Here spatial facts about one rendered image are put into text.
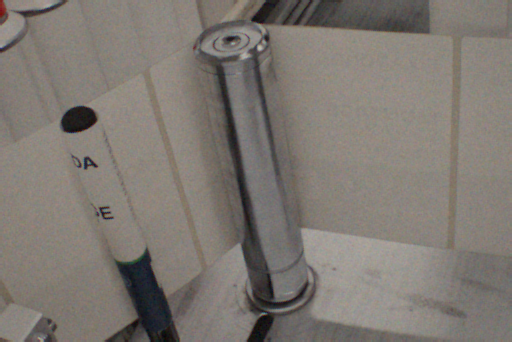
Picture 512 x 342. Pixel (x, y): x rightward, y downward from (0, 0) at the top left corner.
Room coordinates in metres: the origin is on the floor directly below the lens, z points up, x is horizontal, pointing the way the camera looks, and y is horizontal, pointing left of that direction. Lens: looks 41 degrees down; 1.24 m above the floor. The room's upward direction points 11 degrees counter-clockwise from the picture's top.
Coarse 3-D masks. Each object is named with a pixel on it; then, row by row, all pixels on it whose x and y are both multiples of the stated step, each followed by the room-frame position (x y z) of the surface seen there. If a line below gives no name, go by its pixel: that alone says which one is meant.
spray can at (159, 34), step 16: (128, 0) 0.53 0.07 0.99; (144, 0) 0.53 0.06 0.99; (160, 0) 0.54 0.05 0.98; (144, 16) 0.53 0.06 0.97; (160, 16) 0.54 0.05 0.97; (144, 32) 0.53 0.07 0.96; (160, 32) 0.53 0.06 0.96; (176, 32) 0.55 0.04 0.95; (144, 48) 0.53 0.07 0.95; (160, 48) 0.53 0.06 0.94; (176, 48) 0.54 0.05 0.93
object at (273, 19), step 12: (288, 0) 0.69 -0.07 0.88; (300, 0) 0.72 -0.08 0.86; (312, 0) 0.75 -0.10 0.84; (276, 12) 0.67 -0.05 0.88; (288, 12) 0.68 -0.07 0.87; (300, 12) 0.71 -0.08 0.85; (312, 12) 0.74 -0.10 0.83; (276, 24) 0.65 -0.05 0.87; (288, 24) 0.68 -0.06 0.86; (300, 24) 0.70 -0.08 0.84
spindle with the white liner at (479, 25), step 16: (432, 0) 0.45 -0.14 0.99; (448, 0) 0.43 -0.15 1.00; (464, 0) 0.42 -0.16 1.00; (480, 0) 0.41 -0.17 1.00; (496, 0) 0.41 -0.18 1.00; (432, 16) 0.45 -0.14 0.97; (448, 16) 0.43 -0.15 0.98; (464, 16) 0.42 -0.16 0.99; (480, 16) 0.41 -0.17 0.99; (496, 16) 0.41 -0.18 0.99; (432, 32) 0.45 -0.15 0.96; (448, 32) 0.43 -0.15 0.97; (464, 32) 0.42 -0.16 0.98; (480, 32) 0.41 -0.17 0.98; (496, 32) 0.41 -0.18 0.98
